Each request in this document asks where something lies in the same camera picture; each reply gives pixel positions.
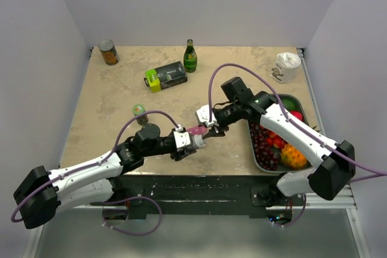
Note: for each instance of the green lime fruit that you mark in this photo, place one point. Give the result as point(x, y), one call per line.
point(289, 104)

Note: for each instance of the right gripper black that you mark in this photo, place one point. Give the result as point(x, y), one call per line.
point(214, 132)

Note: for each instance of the tin can fruit label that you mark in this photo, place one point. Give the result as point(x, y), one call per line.
point(109, 52)

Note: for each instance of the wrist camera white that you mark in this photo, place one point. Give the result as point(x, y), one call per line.
point(182, 137)
point(205, 117)

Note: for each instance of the green lid small jar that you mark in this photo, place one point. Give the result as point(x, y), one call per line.
point(138, 111)

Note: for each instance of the green glass bottle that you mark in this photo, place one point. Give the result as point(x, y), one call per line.
point(190, 57)

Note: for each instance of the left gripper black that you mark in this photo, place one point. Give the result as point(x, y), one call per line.
point(179, 154)

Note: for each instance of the red grape bunch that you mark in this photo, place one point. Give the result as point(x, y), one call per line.
point(265, 155)

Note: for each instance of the red round fruit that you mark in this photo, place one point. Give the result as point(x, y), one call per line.
point(297, 114)

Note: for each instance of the grey fruit tray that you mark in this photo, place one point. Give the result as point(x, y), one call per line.
point(281, 167)

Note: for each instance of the red apples cluster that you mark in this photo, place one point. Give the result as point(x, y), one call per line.
point(273, 139)

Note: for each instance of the green black product box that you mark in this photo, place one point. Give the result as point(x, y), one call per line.
point(166, 76)

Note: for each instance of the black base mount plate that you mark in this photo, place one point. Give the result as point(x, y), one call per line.
point(197, 195)

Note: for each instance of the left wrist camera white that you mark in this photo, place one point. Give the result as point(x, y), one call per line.
point(182, 137)

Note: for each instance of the pink weekly pill organizer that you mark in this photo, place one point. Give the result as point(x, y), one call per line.
point(197, 130)

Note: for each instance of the yellow orange dragon fruit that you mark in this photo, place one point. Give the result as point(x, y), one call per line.
point(293, 158)

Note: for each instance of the white paper bag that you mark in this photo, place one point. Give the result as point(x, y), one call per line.
point(285, 68)

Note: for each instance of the grey pill bottle white cap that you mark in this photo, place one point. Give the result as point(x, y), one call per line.
point(197, 142)

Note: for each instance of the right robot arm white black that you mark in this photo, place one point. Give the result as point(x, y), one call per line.
point(330, 169)

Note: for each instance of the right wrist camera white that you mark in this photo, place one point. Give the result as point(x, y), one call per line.
point(205, 117)

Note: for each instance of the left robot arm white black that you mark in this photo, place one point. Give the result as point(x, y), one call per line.
point(43, 193)

